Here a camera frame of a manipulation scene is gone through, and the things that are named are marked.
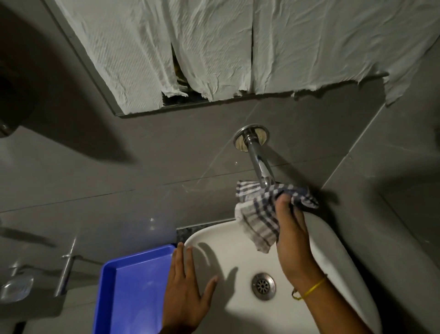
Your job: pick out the person's right hand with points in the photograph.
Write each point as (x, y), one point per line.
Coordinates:
(294, 244)

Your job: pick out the person's left hand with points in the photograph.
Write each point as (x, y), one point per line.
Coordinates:
(182, 299)

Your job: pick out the person's left thumb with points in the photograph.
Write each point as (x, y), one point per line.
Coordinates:
(210, 290)

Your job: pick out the person's right thumb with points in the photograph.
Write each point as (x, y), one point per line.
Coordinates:
(283, 211)

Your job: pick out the person's left middle finger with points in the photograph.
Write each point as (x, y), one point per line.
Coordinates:
(180, 261)

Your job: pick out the checkered cleaning cloth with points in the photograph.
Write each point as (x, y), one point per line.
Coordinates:
(261, 220)

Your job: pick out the person's left forearm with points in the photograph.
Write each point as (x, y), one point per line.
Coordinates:
(178, 328)

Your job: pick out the person's right forearm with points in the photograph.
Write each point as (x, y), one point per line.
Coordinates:
(330, 309)

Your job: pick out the white ceramic sink basin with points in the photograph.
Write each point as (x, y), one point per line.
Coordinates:
(233, 261)

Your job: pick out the chrome sink drain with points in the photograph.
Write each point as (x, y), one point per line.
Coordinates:
(263, 286)

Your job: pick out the blue plastic tray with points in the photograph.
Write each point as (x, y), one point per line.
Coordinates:
(137, 292)

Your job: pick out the wide white paper sheet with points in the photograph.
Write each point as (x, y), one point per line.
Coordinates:
(326, 41)

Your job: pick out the narrow white paper sheet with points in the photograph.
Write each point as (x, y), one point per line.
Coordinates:
(213, 44)

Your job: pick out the chrome wall faucet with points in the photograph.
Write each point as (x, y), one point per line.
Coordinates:
(256, 161)

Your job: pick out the wall mirror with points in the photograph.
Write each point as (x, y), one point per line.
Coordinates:
(172, 102)

